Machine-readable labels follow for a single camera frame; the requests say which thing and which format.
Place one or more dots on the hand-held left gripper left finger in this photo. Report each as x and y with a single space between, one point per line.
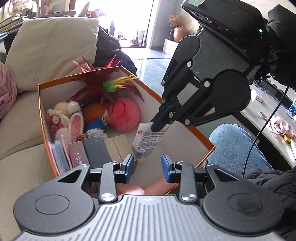
129 166

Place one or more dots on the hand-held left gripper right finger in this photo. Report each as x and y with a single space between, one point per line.
165 168

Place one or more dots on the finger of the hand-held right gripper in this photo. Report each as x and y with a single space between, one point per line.
161 124
167 110

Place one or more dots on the white tube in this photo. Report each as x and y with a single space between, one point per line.
148 141

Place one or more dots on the tan box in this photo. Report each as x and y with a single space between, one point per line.
123 144
111 150

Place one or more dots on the orange cardboard box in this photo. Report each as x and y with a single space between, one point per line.
180 139

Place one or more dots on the dark grey box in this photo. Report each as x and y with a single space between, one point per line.
97 153

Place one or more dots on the salmon pink pouch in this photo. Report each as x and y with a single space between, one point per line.
159 186

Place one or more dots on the pink plush ball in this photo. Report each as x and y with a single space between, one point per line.
126 113

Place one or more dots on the brown vase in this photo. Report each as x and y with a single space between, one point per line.
180 33

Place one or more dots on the low beige cabinet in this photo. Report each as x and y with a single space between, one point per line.
168 46

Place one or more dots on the pink glitter box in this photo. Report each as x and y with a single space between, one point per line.
77 154

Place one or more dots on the dried flowers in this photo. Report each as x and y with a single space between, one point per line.
174 19

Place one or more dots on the orange plush doll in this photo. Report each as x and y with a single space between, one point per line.
94 115

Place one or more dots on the marble coffee table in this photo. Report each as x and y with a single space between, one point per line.
261 109

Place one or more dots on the person's leg in jeans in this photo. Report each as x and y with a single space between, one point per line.
233 148

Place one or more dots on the clear plastic card pack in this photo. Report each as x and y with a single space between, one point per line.
59 155

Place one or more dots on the crocheted bunny doll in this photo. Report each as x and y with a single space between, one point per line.
67 118

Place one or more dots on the black jacket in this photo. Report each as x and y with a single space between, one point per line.
111 48

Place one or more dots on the pink bag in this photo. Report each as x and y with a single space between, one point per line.
283 126

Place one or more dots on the beige sofa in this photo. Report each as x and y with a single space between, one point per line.
20 139

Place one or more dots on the dark grey garment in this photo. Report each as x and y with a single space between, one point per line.
277 190

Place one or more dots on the beige cushion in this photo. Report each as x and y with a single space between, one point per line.
50 51

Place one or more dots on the pink knit garment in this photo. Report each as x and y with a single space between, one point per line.
7 92

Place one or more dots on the grey side table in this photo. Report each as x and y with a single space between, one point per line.
57 13

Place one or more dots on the stack of books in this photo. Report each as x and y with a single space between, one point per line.
9 24

